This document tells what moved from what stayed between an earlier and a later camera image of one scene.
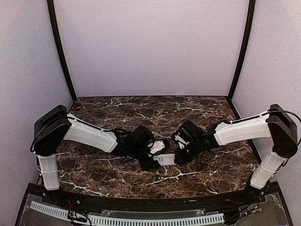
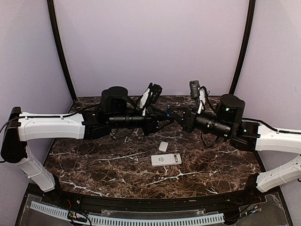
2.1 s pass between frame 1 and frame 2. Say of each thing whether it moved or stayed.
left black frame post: stayed
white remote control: stayed
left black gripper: moved
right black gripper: moved
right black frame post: stayed
